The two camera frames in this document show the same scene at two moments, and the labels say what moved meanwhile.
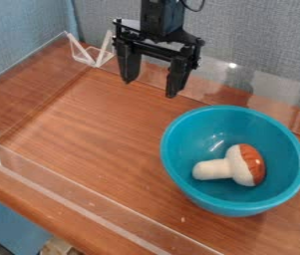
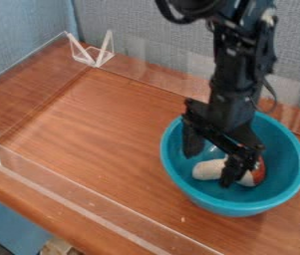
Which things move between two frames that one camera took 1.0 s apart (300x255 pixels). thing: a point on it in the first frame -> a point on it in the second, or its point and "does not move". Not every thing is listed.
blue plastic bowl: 202,134 does not move
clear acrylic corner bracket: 90,55 does not move
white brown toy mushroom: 242,164 does not move
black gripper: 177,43 -> 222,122
